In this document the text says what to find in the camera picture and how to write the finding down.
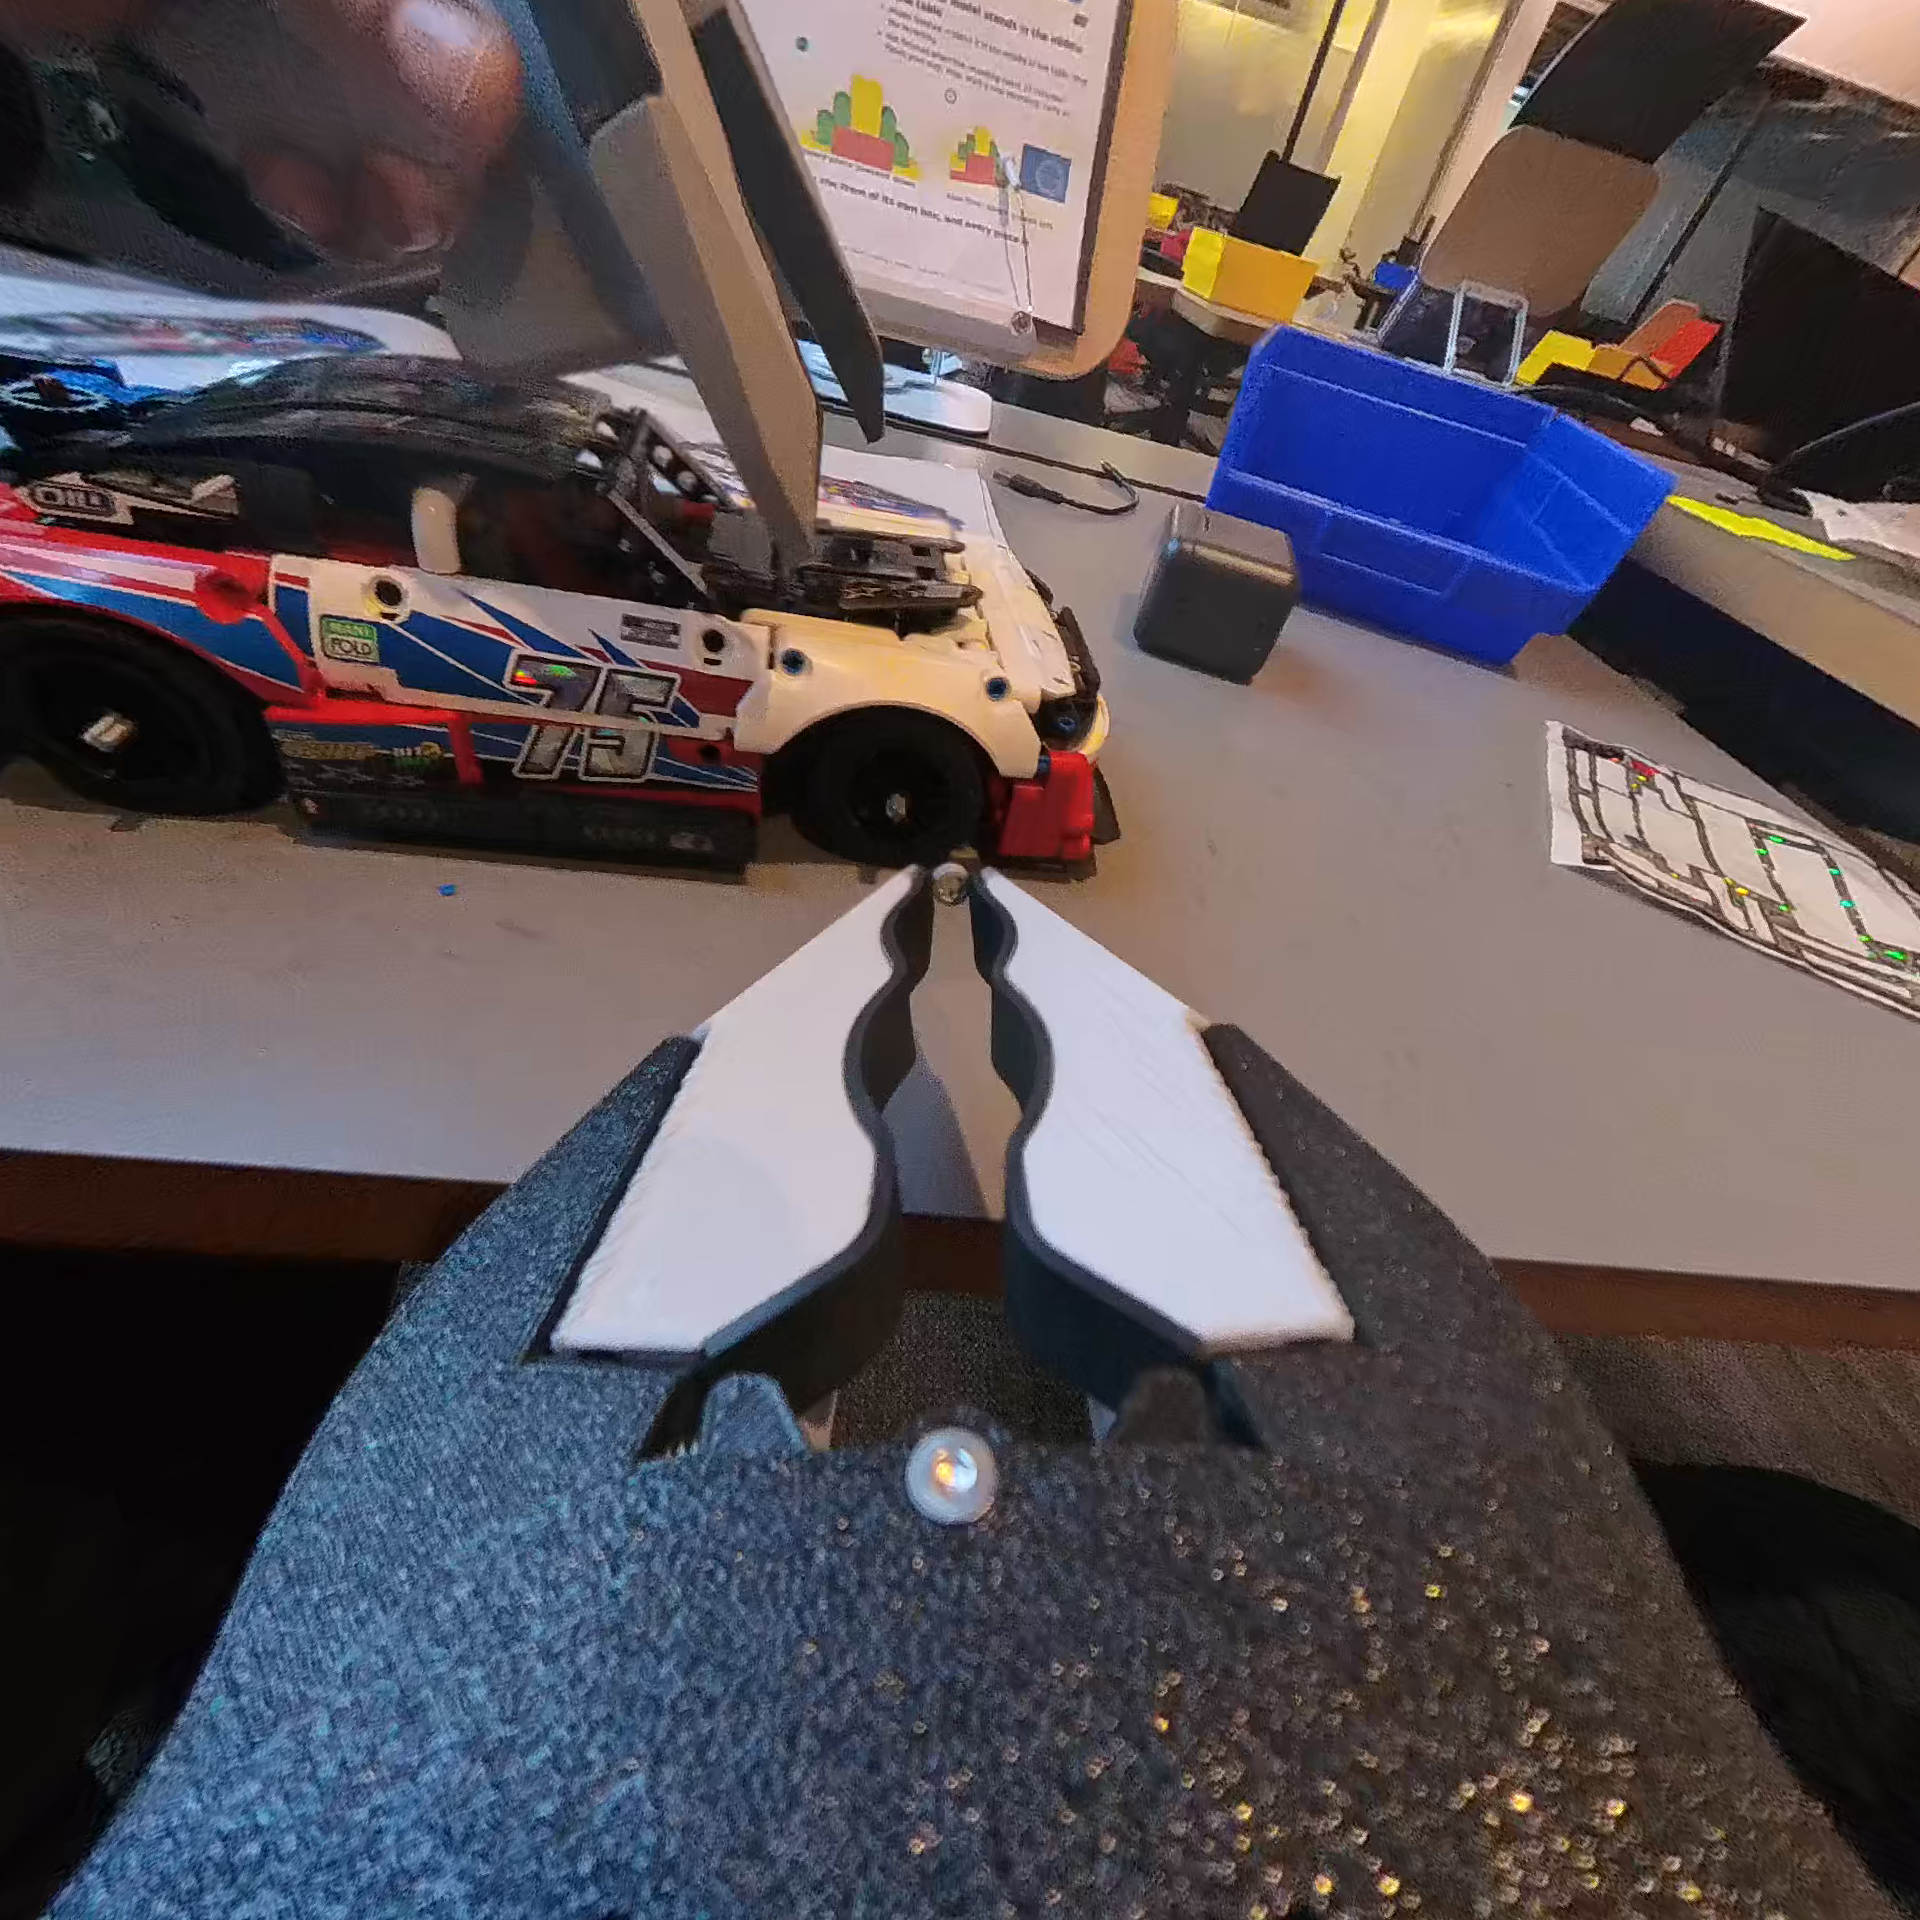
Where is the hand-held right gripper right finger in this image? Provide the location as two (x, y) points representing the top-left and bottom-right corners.
(973, 873), (1354, 1404)

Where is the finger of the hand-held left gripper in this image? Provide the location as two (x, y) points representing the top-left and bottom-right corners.
(688, 0), (889, 444)
(588, 0), (824, 580)

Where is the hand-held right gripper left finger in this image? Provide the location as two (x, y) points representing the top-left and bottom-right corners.
(551, 870), (935, 1404)

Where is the toy brick race car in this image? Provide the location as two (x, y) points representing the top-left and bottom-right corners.
(0, 306), (1124, 873)

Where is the grey neighbouring desk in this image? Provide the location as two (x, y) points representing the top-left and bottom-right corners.
(1625, 496), (1920, 769)

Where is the person's left hand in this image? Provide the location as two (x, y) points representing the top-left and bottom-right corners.
(132, 0), (524, 268)

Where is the race car instruction booklet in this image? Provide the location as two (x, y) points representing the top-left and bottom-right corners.
(0, 271), (1005, 546)

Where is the yellow plastic bin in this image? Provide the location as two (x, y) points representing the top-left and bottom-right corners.
(1183, 225), (1321, 325)

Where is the dark grey power adapter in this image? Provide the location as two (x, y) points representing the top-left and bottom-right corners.
(1134, 502), (1300, 683)

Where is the sticker sheet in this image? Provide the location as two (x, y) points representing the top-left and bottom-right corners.
(1543, 719), (1920, 1021)

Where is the blue plastic bin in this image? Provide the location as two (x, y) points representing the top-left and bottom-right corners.
(1207, 325), (1679, 665)

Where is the yellow paper sheet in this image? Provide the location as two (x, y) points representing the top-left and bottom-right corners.
(1667, 496), (1856, 564)

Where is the black monitor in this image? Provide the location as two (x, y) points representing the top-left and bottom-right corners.
(1716, 208), (1920, 502)

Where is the short black plug cable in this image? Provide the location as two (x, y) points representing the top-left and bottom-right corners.
(992, 461), (1144, 519)

